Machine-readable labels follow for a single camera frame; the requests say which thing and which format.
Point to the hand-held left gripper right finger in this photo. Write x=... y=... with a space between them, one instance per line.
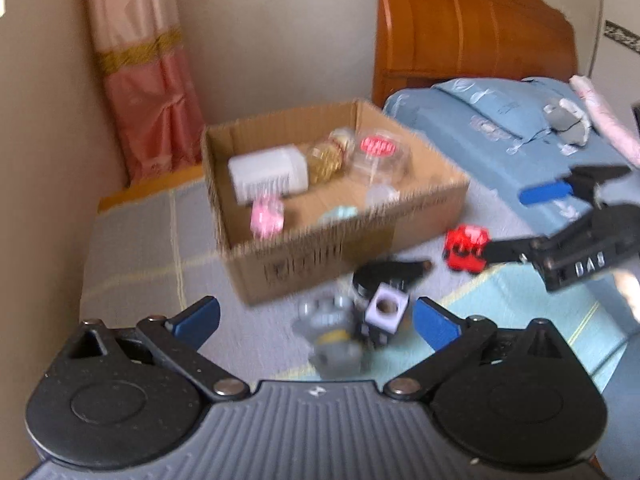
x=436 y=324

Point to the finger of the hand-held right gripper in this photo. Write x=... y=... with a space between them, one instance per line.
x=545 y=193
x=515 y=250

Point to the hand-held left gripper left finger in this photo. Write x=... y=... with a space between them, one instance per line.
x=192 y=322

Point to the red toy car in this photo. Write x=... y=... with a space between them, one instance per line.
x=465 y=250

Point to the black cube toy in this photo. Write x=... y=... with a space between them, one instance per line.
x=385 y=310

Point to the grey paw-shaped toy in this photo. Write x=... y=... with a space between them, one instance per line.
x=327 y=330

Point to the small pink toy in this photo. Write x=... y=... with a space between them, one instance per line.
x=267 y=217

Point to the brown cardboard box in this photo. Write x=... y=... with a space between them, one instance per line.
x=310 y=260

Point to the clear glass jar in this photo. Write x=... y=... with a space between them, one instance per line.
x=382 y=195

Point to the mint green case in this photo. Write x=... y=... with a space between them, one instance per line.
x=340 y=214

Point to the white plastic bottle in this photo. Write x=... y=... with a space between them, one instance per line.
x=270 y=172

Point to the yellow capsule bottle silver cap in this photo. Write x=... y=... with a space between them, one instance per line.
x=327 y=157

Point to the grey plush toy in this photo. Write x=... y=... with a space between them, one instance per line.
x=567 y=120

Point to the blue floral pillow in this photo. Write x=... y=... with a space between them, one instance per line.
x=505 y=105

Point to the pink rolled cloth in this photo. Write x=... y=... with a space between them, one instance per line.
x=607 y=115

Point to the blue floral bed sheet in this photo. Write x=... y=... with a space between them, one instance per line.
x=425 y=127

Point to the wooden bed headboard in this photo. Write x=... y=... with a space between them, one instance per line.
x=465 y=25

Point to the pink curtain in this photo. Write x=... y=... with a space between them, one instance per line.
x=145 y=85

